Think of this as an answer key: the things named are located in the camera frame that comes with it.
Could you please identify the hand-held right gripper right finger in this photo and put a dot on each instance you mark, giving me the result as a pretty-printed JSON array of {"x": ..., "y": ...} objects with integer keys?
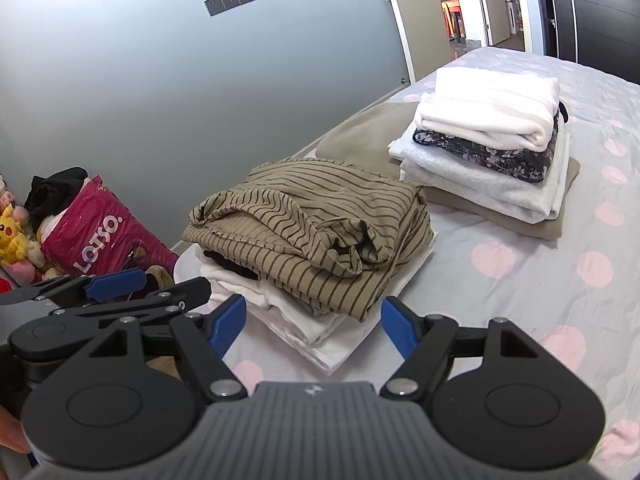
[{"x": 400, "y": 327}]

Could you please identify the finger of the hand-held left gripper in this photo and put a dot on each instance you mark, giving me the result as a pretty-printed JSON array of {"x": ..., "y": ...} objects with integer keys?
[
  {"x": 115, "y": 282},
  {"x": 170, "y": 292}
]

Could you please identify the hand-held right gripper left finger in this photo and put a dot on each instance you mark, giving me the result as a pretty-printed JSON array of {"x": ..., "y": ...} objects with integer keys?
[{"x": 227, "y": 325}]

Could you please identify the beige striped shirt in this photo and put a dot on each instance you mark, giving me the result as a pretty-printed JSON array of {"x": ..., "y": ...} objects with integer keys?
[{"x": 310, "y": 220}]

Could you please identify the person's left hand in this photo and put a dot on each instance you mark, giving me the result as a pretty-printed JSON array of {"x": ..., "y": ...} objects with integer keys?
[{"x": 12, "y": 432}]

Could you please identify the pink plastic bag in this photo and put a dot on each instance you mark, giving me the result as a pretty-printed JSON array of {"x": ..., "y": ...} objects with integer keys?
[{"x": 100, "y": 230}]

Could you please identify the pink plush toy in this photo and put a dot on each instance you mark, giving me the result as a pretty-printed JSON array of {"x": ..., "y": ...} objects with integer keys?
[{"x": 25, "y": 270}]

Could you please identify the white folded garment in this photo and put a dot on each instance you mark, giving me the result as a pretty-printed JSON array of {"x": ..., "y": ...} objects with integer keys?
[{"x": 320, "y": 332}]

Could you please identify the yellow plush toy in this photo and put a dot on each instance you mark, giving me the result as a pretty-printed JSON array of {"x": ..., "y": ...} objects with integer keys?
[{"x": 12, "y": 235}]

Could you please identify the black cloth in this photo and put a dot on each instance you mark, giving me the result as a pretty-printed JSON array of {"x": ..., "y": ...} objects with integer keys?
[{"x": 55, "y": 192}]

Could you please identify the light grey folded garment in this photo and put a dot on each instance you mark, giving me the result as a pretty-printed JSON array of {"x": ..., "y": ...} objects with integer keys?
[{"x": 475, "y": 190}]

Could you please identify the beige folded knit garment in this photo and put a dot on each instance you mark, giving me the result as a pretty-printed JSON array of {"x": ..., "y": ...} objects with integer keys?
[{"x": 540, "y": 230}]

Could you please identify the beige blanket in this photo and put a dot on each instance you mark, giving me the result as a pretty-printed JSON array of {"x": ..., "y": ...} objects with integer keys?
[{"x": 360, "y": 140}]

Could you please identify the dark floral folded garment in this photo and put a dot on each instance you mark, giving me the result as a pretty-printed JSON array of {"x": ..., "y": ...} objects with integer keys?
[{"x": 500, "y": 160}]

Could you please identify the white folded sweater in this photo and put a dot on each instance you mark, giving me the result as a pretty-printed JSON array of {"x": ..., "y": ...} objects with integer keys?
[{"x": 490, "y": 105}]

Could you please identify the white door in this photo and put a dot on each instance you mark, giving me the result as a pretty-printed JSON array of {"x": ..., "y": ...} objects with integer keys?
[{"x": 425, "y": 25}]

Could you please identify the black wardrobe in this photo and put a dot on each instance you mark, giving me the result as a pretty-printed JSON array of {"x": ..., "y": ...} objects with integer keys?
[{"x": 600, "y": 20}]

